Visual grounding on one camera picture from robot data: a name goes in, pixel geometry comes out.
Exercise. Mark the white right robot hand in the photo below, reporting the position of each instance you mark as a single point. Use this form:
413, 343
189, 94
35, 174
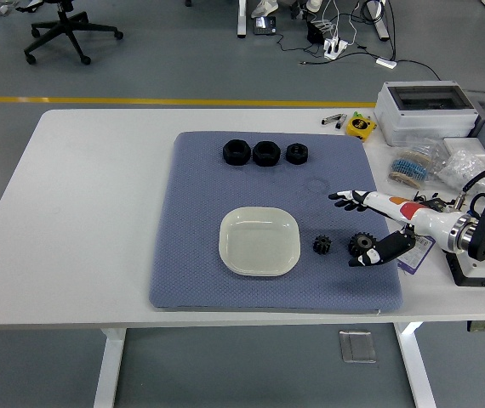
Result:
421, 217

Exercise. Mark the large black gear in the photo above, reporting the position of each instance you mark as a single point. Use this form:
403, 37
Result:
359, 243

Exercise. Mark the small black gear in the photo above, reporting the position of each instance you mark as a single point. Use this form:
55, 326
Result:
322, 245

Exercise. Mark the black button control box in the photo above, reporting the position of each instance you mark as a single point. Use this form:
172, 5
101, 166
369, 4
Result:
468, 278

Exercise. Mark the white flat box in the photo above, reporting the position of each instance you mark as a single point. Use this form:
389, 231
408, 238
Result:
463, 144

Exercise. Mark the small black hex nut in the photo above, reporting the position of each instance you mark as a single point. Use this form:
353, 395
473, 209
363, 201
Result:
297, 154

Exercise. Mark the large black hex nut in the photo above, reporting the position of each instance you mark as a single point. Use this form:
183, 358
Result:
236, 153
266, 154

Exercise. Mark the purple-edged label card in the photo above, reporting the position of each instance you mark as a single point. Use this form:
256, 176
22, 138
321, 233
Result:
414, 257

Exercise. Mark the clear bag of blue resistors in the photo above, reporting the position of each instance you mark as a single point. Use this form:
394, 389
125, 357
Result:
408, 168

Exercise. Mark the clear bag of white parts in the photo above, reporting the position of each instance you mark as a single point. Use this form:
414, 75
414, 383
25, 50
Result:
459, 166

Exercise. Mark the yellow tape measure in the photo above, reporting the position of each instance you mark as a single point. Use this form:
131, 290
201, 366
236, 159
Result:
359, 127

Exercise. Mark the silver folding tool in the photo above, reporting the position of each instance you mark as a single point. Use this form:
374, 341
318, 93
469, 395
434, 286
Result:
332, 120

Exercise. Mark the metal floor plate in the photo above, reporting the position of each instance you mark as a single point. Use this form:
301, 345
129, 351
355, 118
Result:
356, 346

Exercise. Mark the white table leg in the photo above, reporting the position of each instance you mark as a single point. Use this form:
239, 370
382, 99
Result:
108, 370
417, 370

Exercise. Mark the white power adapter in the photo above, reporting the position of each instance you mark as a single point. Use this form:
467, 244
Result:
386, 63

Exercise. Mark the white square plate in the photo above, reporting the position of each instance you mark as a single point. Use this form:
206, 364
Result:
259, 242

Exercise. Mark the white power strip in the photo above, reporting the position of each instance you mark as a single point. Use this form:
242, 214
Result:
335, 47

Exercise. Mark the black charger block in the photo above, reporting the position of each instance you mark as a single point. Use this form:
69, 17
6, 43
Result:
315, 33

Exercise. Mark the blue-grey textured mat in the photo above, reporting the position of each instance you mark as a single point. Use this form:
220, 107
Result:
191, 255

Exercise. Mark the black desk phone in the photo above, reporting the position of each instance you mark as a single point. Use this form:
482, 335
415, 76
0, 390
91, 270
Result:
264, 26

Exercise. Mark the grey electrical enclosure box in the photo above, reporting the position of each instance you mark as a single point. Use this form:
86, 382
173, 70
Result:
425, 119

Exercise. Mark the silver metal bracket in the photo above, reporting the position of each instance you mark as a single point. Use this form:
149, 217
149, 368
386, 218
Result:
2, 9

